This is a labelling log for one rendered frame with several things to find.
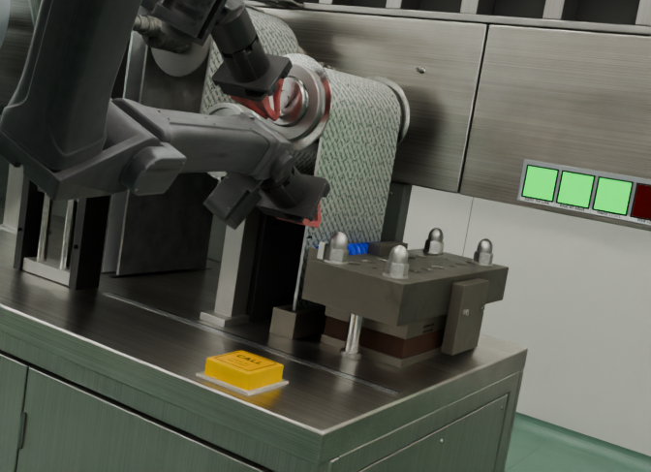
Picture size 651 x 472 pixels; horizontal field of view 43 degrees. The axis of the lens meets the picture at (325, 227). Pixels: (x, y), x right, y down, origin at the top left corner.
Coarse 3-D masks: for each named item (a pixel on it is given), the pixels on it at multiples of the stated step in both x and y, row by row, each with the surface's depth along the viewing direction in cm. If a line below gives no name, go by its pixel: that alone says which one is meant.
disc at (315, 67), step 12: (300, 60) 126; (312, 60) 125; (312, 72) 125; (324, 72) 124; (324, 84) 124; (324, 96) 124; (324, 108) 124; (324, 120) 124; (312, 132) 125; (300, 144) 126
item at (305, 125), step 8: (296, 64) 126; (296, 72) 125; (304, 72) 125; (304, 80) 125; (312, 80) 124; (312, 88) 124; (320, 88) 124; (312, 96) 124; (320, 96) 124; (312, 104) 124; (320, 104) 124; (312, 112) 124; (320, 112) 124; (264, 120) 129; (304, 120) 125; (312, 120) 124; (272, 128) 128; (280, 128) 127; (288, 128) 126; (296, 128) 126; (304, 128) 125; (288, 136) 127; (296, 136) 126
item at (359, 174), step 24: (336, 144) 128; (360, 144) 134; (336, 168) 130; (360, 168) 136; (384, 168) 142; (336, 192) 131; (360, 192) 138; (384, 192) 144; (336, 216) 133; (360, 216) 139; (384, 216) 146; (312, 240) 128; (360, 240) 141
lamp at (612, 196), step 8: (600, 184) 134; (608, 184) 133; (616, 184) 132; (624, 184) 132; (600, 192) 134; (608, 192) 133; (616, 192) 132; (624, 192) 132; (600, 200) 134; (608, 200) 133; (616, 200) 132; (624, 200) 132; (600, 208) 134; (608, 208) 133; (616, 208) 132; (624, 208) 132
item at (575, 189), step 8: (568, 176) 136; (576, 176) 136; (584, 176) 135; (592, 176) 134; (568, 184) 136; (576, 184) 136; (584, 184) 135; (560, 192) 137; (568, 192) 136; (576, 192) 136; (584, 192) 135; (560, 200) 137; (568, 200) 137; (576, 200) 136; (584, 200) 135
